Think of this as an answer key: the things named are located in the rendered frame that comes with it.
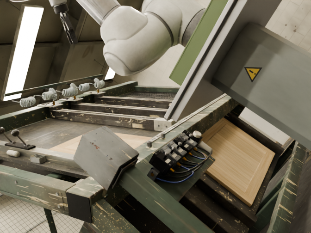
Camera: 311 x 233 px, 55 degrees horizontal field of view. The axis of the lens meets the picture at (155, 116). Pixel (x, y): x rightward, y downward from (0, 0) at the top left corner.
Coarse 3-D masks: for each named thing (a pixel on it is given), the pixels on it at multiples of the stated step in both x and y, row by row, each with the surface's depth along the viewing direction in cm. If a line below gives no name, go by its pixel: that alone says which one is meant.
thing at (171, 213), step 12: (132, 168) 100; (120, 180) 99; (132, 180) 96; (144, 180) 98; (132, 192) 97; (144, 192) 95; (156, 192) 96; (144, 204) 96; (156, 204) 94; (168, 204) 94; (180, 204) 96; (156, 216) 95; (168, 216) 92; (180, 216) 92; (192, 216) 94; (180, 228) 91; (192, 228) 90; (204, 228) 92
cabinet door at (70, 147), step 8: (80, 136) 181; (120, 136) 177; (128, 136) 176; (136, 136) 175; (144, 136) 174; (64, 144) 169; (72, 144) 169; (128, 144) 164; (136, 144) 163; (64, 152) 157; (72, 152) 156
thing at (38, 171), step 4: (4, 160) 245; (0, 164) 240; (4, 164) 242; (8, 164) 244; (12, 164) 245; (16, 164) 247; (20, 164) 249; (16, 168) 244; (20, 168) 245; (24, 168) 247; (28, 168) 249; (32, 168) 251; (36, 168) 252; (36, 172) 249; (40, 172) 251; (44, 172) 253; (48, 172) 254
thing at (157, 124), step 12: (60, 108) 235; (72, 120) 225; (84, 120) 219; (96, 120) 213; (108, 120) 208; (120, 120) 202; (132, 120) 197; (144, 120) 192; (156, 120) 188; (168, 120) 185
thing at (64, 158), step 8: (0, 144) 169; (24, 152) 159; (32, 152) 155; (40, 152) 153; (48, 152) 152; (56, 152) 152; (48, 160) 151; (56, 160) 147; (64, 160) 144; (72, 160) 142
